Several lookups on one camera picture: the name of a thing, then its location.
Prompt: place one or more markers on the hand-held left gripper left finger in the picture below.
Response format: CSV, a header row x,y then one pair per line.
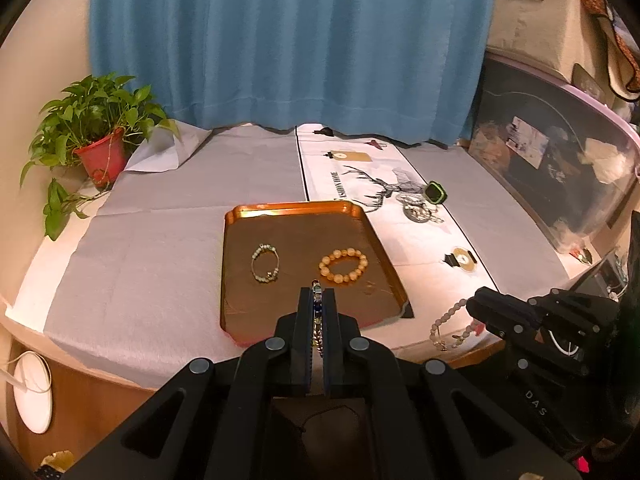
x,y
303,340

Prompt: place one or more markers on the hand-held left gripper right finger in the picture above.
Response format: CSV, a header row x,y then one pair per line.
x,y
331,340

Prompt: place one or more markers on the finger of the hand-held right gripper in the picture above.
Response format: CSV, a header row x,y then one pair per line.
x,y
520,340
510,305

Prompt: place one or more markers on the orange metal tray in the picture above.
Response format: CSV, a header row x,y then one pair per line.
x,y
300,230

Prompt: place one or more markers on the green black watch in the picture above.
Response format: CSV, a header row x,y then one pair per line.
x,y
434,192

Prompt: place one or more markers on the dark box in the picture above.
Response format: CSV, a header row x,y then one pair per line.
x,y
600,275

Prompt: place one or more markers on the clear storage box pink lid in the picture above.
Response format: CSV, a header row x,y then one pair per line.
x,y
550,160

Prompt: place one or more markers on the deer print table runner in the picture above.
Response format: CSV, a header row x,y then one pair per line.
x,y
350,180

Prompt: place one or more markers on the potted green plant red pot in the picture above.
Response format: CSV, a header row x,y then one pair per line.
x,y
102,155

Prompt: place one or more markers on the patterned cloth bag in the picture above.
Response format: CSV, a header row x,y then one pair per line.
x,y
620,55

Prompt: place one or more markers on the crumpled yellow bag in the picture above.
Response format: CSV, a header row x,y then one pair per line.
x,y
57,461

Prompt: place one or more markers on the white round lamp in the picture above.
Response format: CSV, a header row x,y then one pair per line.
x,y
32,400

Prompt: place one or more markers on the beige fabric storage box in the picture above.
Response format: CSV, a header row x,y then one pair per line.
x,y
535,25

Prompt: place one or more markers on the blue curtain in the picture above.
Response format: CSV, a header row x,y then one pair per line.
x,y
300,50

